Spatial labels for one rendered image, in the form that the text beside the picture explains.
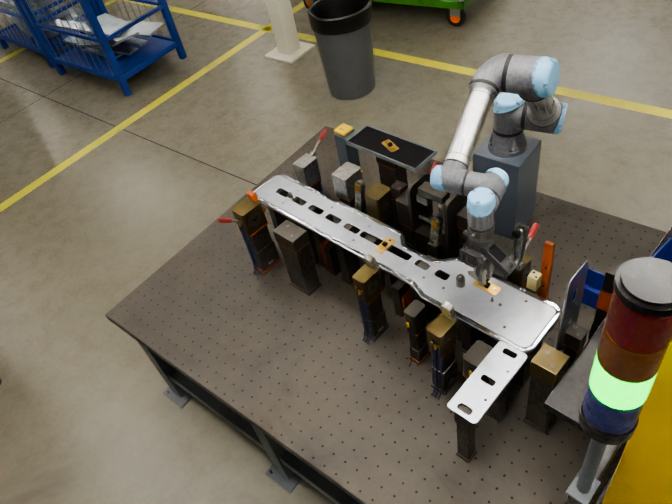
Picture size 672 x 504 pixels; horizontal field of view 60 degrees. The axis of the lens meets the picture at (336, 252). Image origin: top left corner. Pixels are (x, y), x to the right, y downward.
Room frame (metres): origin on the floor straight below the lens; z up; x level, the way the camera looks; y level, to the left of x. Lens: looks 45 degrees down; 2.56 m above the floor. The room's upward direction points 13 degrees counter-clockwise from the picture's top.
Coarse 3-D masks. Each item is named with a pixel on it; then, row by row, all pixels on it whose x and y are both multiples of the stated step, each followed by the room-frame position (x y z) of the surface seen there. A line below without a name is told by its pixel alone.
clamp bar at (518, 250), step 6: (516, 228) 1.28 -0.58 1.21; (522, 228) 1.27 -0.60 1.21; (528, 228) 1.26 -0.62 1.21; (516, 234) 1.25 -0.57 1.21; (522, 234) 1.26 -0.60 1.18; (516, 240) 1.27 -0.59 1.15; (522, 240) 1.25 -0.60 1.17; (516, 246) 1.27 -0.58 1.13; (522, 246) 1.25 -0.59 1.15; (516, 252) 1.26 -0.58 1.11; (522, 252) 1.25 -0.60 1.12; (510, 258) 1.27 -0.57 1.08; (522, 258) 1.25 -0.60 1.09
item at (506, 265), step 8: (480, 248) 1.14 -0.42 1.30; (488, 248) 1.14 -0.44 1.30; (496, 248) 1.14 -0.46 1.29; (488, 256) 1.12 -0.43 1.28; (496, 256) 1.11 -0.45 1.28; (504, 256) 1.11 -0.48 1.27; (496, 264) 1.10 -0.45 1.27; (504, 264) 1.09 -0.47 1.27; (512, 264) 1.09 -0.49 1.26; (504, 272) 1.08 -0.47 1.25
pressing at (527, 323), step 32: (256, 192) 2.05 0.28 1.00; (320, 192) 1.94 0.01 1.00; (320, 224) 1.74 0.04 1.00; (352, 224) 1.70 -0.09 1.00; (384, 224) 1.65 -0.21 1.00; (384, 256) 1.49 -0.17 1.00; (416, 256) 1.45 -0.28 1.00; (416, 288) 1.30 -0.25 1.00; (448, 288) 1.27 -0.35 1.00; (512, 288) 1.20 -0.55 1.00; (480, 320) 1.11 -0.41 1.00; (512, 320) 1.08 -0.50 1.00; (544, 320) 1.05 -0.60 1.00
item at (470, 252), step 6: (468, 240) 1.18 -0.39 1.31; (492, 240) 1.14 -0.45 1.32; (462, 246) 1.20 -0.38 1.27; (468, 246) 1.18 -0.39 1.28; (474, 246) 1.17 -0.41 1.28; (480, 246) 1.15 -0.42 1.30; (462, 252) 1.18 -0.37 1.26; (468, 252) 1.17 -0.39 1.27; (474, 252) 1.16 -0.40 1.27; (480, 252) 1.15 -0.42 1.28; (462, 258) 1.18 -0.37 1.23; (468, 258) 1.17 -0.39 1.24; (474, 258) 1.14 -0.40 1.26; (480, 258) 1.13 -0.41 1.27; (486, 258) 1.13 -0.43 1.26; (468, 264) 1.16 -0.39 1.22; (474, 264) 1.15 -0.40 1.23; (486, 264) 1.13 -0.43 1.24
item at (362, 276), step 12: (360, 276) 1.38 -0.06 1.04; (372, 276) 1.37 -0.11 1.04; (360, 288) 1.35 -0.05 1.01; (372, 288) 1.36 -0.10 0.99; (360, 300) 1.37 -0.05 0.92; (372, 300) 1.35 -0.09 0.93; (372, 312) 1.36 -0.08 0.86; (384, 312) 1.39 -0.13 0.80; (372, 324) 1.34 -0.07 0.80; (384, 324) 1.38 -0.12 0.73; (372, 336) 1.35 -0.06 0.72
